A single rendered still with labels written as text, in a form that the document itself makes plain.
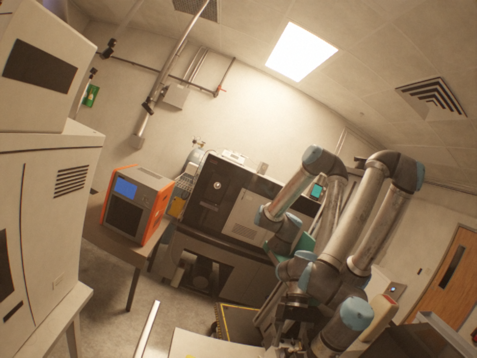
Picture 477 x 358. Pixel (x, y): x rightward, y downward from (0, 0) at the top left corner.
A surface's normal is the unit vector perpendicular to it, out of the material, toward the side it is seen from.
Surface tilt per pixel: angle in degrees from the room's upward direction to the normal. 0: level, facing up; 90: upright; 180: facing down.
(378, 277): 90
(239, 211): 90
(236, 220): 90
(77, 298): 0
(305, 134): 90
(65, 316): 0
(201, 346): 0
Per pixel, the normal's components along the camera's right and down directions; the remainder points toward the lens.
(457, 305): -0.91, -0.40
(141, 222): 0.07, 0.15
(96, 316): 0.41, -0.91
